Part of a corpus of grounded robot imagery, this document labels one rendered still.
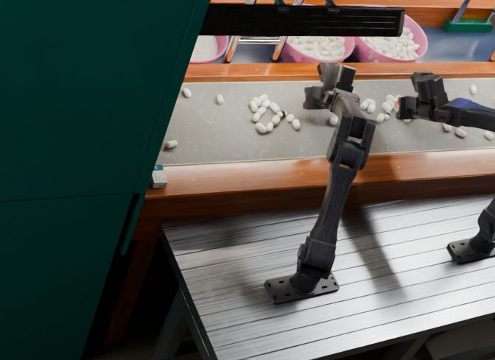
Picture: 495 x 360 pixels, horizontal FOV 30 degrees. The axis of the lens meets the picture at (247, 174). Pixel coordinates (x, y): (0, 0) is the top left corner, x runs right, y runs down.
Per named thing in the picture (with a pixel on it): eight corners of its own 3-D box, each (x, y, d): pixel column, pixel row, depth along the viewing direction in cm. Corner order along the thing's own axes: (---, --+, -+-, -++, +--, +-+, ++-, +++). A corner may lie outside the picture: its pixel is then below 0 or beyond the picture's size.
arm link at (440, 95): (406, 83, 255) (443, 82, 246) (425, 73, 260) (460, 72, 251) (415, 122, 258) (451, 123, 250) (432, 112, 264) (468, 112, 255)
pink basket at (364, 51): (428, 80, 309) (440, 60, 303) (359, 82, 298) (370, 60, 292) (397, 26, 324) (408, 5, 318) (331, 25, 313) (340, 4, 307)
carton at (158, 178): (166, 187, 234) (167, 182, 233) (152, 188, 233) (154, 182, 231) (160, 168, 237) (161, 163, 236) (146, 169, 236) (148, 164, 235)
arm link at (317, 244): (299, 260, 234) (336, 137, 233) (324, 267, 235) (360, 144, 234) (304, 265, 228) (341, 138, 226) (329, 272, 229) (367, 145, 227)
